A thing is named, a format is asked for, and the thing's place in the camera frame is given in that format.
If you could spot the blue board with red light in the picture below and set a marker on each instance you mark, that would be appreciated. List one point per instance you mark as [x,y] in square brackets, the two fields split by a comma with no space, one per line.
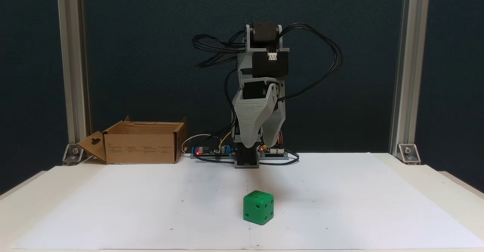
[196,152]

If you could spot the green dice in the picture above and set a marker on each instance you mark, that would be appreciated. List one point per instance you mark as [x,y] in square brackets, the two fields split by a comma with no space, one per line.
[258,208]

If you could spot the grey mounting plate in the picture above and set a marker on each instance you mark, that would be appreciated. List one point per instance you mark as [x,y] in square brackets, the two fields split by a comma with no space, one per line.
[211,156]

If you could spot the aluminium profile post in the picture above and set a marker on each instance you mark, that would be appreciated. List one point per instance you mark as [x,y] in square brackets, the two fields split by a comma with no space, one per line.
[410,55]
[72,55]

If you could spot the narrow smooth grey gripper finger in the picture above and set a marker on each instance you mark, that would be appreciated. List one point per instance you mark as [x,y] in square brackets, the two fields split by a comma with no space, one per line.
[276,119]

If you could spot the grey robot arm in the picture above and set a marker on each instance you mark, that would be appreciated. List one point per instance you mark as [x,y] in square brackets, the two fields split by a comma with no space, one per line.
[269,66]

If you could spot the broad ribbed grey gripper finger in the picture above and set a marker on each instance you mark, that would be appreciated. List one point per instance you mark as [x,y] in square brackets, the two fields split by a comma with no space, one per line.
[249,119]

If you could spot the brown cardboard box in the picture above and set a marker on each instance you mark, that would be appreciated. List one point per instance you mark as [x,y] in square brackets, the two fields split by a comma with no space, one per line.
[143,146]

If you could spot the aluminium corner bracket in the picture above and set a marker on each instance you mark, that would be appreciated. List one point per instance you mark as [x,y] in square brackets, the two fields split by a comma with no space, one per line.
[409,154]
[75,154]

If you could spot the blue board with capacitors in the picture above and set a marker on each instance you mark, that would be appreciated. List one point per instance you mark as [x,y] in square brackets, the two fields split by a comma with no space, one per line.
[224,150]

